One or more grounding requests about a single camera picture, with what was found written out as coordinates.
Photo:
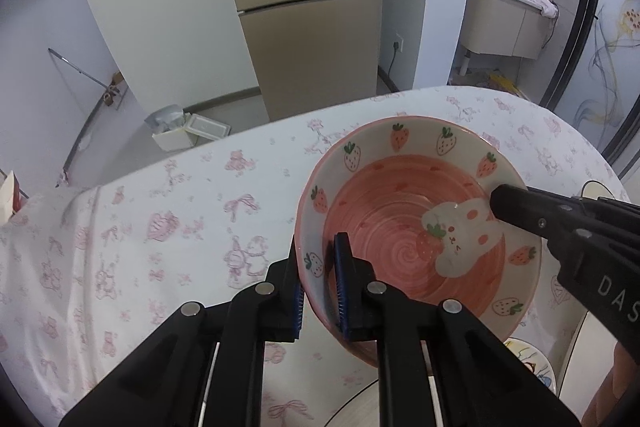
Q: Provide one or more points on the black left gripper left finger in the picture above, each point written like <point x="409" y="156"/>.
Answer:
<point x="234" y="337"/>

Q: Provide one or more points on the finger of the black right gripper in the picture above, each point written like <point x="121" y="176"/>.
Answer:
<point x="535" y="211"/>

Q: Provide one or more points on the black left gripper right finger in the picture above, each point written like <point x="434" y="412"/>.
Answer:
<point x="371" y="310"/>

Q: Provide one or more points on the pink strawberry ceramic bowl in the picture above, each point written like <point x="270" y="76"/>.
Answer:
<point x="412" y="194"/>

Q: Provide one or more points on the right human hand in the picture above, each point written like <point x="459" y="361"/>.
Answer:
<point x="622" y="374"/>

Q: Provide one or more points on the small white bowl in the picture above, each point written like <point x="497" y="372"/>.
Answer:
<point x="588" y="360"/>

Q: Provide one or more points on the white ceramic plate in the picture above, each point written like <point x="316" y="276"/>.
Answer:
<point x="353" y="401"/>

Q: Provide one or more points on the cartoon patterned plate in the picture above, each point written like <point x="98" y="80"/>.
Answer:
<point x="534" y="360"/>

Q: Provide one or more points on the white pink patterned tablecloth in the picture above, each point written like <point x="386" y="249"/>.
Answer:
<point x="87" y="275"/>

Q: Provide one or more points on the beige bathroom vanity cabinet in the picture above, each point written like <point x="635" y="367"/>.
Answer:
<point x="512" y="28"/>

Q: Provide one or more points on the white trash bin with lid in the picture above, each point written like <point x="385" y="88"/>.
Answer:
<point x="174" y="129"/>

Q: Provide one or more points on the metal mop pole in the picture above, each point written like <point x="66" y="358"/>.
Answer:
<point x="90" y="95"/>

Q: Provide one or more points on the red and white carton box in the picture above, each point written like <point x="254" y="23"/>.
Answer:
<point x="12" y="198"/>

